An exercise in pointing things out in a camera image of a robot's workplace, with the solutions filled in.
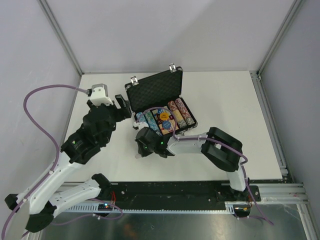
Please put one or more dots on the blue small blind button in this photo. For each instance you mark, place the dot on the blue small blind button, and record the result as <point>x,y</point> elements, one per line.
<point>166,125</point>

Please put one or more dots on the blue card deck box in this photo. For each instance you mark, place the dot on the blue card deck box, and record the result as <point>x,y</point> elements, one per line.
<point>156,112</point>

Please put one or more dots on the yellow chip stack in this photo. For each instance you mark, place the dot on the yellow chip stack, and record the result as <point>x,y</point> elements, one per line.
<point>180,120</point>

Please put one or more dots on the orange big blind button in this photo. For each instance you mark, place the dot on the orange big blind button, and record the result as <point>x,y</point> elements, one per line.
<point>164,116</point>

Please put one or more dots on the light blue chip stack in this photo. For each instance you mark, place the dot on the light blue chip stack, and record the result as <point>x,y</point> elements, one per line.
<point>140,118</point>

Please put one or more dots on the green chip stack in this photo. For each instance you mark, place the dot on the green chip stack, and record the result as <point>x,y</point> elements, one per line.
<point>151,122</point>

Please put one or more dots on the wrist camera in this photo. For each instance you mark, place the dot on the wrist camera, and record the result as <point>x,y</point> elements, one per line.
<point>99,95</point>
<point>140,125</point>

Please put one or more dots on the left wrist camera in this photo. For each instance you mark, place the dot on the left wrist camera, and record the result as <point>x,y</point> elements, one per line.
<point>99,95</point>

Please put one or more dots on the red chip stack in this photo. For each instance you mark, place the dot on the red chip stack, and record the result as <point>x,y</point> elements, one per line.
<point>172,106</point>

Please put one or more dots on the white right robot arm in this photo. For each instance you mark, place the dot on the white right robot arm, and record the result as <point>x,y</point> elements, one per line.
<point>220,148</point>

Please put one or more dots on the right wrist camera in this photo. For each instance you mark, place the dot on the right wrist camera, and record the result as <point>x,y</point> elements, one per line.
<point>140,125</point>

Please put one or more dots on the purple chip stack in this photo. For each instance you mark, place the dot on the purple chip stack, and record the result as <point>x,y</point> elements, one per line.
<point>184,112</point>

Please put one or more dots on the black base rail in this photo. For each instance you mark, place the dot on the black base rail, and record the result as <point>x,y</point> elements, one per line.
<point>195,195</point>

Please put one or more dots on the black poker chip case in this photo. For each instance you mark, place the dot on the black poker chip case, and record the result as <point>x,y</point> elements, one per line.
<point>155,90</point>

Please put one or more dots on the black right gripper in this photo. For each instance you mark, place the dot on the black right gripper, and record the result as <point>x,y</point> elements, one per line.
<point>141,150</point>

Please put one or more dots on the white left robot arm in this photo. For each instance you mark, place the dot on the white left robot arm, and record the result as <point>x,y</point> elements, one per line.
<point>39,204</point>

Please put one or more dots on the white cable duct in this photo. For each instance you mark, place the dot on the white cable duct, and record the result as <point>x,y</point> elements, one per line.
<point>100,208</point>

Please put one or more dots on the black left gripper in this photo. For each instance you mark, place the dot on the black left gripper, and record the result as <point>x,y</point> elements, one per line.
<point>125,111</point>

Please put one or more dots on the red card deck box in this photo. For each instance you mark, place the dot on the red card deck box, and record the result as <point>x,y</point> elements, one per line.
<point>164,131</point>

